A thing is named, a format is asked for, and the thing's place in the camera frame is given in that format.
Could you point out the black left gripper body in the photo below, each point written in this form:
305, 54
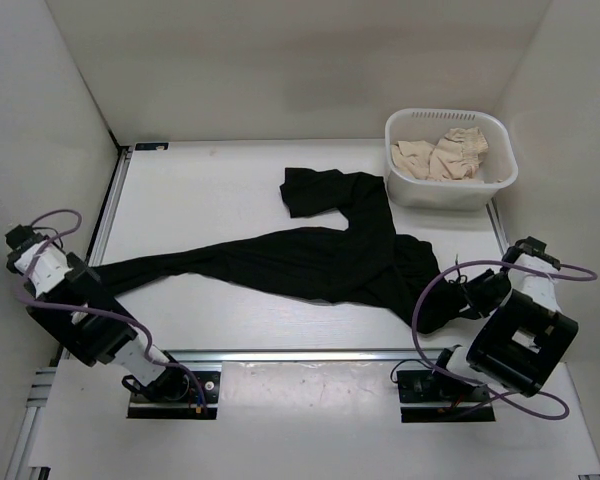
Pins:
74, 261

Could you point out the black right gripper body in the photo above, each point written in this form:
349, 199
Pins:
486, 291

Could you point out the black trousers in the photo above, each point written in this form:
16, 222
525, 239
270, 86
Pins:
368, 263

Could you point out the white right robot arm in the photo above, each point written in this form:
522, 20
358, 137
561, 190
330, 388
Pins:
525, 334

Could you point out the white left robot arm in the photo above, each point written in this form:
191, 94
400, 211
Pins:
66, 297

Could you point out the blue label sticker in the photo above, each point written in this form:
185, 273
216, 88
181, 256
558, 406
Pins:
151, 146

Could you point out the beige cloth in basket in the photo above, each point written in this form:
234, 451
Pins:
456, 157

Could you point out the white plastic basket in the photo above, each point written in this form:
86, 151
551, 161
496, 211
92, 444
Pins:
497, 171

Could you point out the white front cover board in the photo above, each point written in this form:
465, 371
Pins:
298, 421

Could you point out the aluminium table edge rail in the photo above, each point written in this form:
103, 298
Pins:
297, 355

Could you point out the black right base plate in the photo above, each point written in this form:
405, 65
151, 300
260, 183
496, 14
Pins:
428, 397

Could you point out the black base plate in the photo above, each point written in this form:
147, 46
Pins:
182, 400
428, 397

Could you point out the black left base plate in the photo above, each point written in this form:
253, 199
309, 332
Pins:
182, 400

